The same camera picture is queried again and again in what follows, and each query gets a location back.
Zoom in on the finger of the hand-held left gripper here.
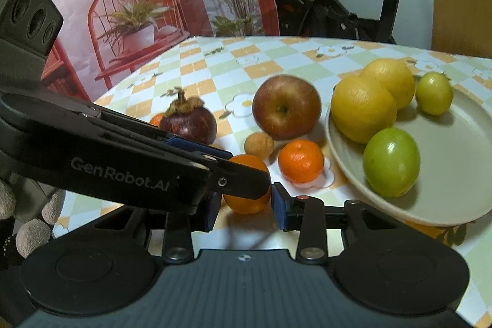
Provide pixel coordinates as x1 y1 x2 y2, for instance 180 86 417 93
81 108 232 161
200 154 272 200

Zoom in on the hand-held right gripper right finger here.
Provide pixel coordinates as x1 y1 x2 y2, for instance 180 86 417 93
270 182 410 263

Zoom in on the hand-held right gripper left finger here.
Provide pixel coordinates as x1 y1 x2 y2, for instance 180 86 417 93
90 193 224 263

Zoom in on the purple mangosteen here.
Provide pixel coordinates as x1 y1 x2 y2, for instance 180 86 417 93
159 90 218 145

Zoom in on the brown longan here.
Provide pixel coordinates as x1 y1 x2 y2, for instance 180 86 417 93
244 132 275 160

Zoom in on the large green jujube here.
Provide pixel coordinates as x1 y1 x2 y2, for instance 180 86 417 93
363 127 421 198

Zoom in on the yellow lemon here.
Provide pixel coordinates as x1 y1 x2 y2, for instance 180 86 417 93
331 75 398 144
359 58 416 110

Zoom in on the beige round plate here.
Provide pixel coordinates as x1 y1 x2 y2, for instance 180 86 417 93
325 80 492 228

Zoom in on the small yellow-green jujube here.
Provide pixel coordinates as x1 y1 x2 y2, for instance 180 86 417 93
416 71 454 117

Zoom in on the person's left hand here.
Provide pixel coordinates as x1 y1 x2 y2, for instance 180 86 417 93
0 177 67 267

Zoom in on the red apple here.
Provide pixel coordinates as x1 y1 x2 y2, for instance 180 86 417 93
252 75 322 141

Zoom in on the checked flower tablecloth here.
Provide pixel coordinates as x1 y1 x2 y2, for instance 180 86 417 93
54 35 492 326

